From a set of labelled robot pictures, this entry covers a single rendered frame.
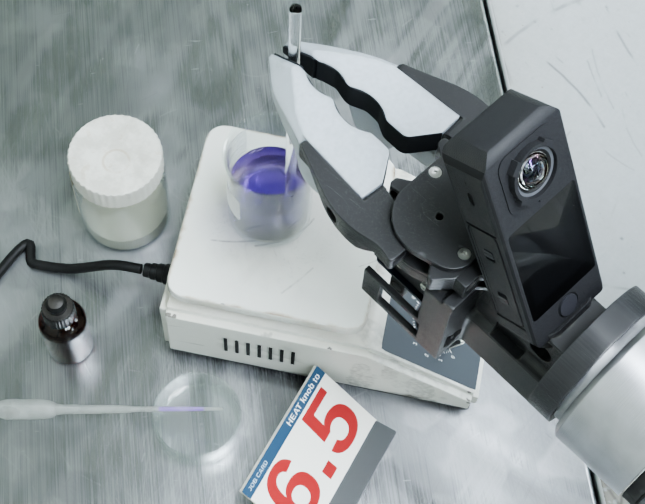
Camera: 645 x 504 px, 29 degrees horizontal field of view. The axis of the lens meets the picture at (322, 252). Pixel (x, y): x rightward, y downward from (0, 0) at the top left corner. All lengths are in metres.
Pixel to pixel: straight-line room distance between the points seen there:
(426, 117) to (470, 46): 0.36
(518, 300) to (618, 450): 0.07
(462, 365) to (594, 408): 0.25
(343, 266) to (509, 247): 0.24
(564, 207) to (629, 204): 0.37
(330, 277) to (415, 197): 0.19
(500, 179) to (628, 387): 0.11
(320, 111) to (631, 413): 0.19
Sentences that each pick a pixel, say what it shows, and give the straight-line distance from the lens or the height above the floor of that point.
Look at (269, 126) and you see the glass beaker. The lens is 0.71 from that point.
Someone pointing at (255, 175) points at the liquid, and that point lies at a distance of 0.72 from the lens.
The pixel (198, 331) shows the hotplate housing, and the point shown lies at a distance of 0.76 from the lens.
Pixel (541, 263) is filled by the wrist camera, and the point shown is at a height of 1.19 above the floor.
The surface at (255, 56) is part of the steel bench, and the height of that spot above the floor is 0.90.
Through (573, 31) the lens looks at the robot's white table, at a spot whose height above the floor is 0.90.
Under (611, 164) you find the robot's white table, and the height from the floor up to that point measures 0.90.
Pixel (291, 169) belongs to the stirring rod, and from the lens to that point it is 0.69.
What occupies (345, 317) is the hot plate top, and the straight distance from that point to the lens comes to 0.73.
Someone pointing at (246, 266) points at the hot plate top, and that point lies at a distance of 0.74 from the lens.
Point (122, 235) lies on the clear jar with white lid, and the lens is 0.82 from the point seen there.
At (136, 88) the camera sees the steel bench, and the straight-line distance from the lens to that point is 0.91.
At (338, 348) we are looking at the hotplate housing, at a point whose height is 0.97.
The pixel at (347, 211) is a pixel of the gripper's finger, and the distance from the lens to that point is 0.56.
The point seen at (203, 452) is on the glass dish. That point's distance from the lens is 0.79.
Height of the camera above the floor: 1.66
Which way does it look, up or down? 64 degrees down
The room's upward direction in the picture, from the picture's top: 6 degrees clockwise
